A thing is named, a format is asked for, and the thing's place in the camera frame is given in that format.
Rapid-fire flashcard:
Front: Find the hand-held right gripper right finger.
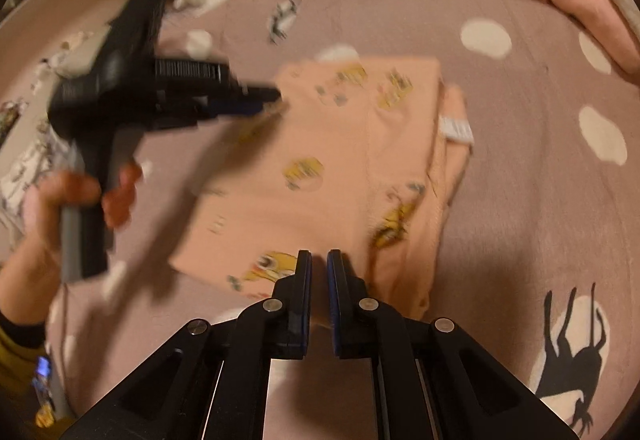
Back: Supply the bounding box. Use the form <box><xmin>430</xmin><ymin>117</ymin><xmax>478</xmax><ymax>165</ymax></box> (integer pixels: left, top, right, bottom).
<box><xmin>326</xmin><ymin>249</ymin><xmax>576</xmax><ymax>440</ymax></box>

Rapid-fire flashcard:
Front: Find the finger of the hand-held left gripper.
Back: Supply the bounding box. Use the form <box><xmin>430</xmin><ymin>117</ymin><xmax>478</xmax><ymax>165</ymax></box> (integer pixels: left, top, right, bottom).
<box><xmin>222</xmin><ymin>79</ymin><xmax>283</xmax><ymax>104</ymax></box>
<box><xmin>200</xmin><ymin>99</ymin><xmax>268</xmax><ymax>119</ymax></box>

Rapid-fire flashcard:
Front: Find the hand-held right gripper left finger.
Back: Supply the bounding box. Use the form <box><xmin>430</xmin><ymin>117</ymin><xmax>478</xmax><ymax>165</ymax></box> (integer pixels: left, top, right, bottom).
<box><xmin>60</xmin><ymin>250</ymin><xmax>313</xmax><ymax>440</ymax></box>

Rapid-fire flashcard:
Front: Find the peach cartoon print shirt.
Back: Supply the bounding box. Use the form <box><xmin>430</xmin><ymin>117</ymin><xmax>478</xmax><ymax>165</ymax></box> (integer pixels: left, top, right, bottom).
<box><xmin>167</xmin><ymin>55</ymin><xmax>476</xmax><ymax>321</ymax></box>

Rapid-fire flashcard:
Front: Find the person's left forearm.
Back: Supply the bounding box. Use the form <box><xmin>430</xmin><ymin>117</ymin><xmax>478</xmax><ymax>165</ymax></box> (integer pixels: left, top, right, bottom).
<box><xmin>0</xmin><ymin>245</ymin><xmax>66</xmax><ymax>381</ymax></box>

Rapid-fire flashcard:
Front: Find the person's left hand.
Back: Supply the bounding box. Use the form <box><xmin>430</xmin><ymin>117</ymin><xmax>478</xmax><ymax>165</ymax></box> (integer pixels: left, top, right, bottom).
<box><xmin>22</xmin><ymin>164</ymin><xmax>143</xmax><ymax>281</ymax></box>

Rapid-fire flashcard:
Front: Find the white printed cloth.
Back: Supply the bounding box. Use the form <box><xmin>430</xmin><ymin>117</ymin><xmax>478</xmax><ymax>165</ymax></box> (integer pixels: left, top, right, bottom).
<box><xmin>0</xmin><ymin>130</ymin><xmax>76</xmax><ymax>221</ymax></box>

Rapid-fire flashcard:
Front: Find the mauve polka dot blanket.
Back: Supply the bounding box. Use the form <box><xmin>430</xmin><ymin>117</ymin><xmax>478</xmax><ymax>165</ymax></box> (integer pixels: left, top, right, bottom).
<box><xmin>45</xmin><ymin>0</ymin><xmax>640</xmax><ymax>440</ymax></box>

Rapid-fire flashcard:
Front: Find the smartphone with lit screen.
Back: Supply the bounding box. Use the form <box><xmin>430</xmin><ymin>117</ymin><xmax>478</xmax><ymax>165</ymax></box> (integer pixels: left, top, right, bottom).
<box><xmin>32</xmin><ymin>355</ymin><xmax>54</xmax><ymax>396</ymax></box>

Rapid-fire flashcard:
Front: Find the folded pink cloth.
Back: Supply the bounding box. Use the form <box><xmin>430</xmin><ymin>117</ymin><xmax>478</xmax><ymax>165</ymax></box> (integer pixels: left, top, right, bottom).
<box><xmin>515</xmin><ymin>0</ymin><xmax>640</xmax><ymax>86</ymax></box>

